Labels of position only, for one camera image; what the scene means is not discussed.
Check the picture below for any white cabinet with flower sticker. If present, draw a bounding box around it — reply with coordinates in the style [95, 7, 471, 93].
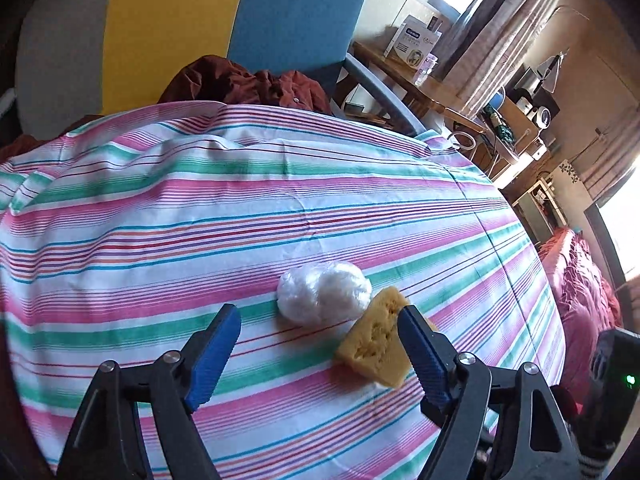
[549, 159, 587, 197]

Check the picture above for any wooden desk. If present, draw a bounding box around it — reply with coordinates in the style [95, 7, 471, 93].
[345, 40, 501, 137]

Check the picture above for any wooden shelf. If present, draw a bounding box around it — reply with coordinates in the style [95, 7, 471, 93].
[497, 94, 552, 162]

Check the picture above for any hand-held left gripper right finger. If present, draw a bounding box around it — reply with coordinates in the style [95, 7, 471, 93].
[397, 305, 586, 480]

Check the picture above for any pink blanket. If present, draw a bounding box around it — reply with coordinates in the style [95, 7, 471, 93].
[537, 227, 623, 401]

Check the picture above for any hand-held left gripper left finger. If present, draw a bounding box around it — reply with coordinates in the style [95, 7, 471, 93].
[56, 303, 242, 480]

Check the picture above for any dark red cloth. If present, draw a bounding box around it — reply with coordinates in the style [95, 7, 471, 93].
[0, 56, 333, 161]

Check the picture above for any striped pink green tablecloth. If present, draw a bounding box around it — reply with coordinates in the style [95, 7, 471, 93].
[0, 100, 568, 480]

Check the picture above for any white blue carton box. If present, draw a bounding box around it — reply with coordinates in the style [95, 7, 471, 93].
[384, 15, 443, 68]

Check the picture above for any brown window curtain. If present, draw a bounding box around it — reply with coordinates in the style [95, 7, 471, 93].
[440, 0, 516, 81]

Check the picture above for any grey yellow blue chair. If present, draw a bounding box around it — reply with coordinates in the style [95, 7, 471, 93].
[15, 0, 426, 136]

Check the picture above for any beige sheer curtain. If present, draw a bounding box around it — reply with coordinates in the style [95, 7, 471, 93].
[460, 0, 571, 117]

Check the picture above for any white projector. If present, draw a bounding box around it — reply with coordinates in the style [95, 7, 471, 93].
[530, 105, 561, 129]

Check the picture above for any small clear bottle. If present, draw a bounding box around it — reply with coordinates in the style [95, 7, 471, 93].
[415, 55, 441, 86]

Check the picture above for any yellow cheese wedge sponge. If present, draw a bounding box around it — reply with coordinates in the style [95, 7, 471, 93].
[334, 286, 438, 389]

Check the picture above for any white plastic lump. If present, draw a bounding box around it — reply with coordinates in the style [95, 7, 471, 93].
[276, 261, 373, 326]

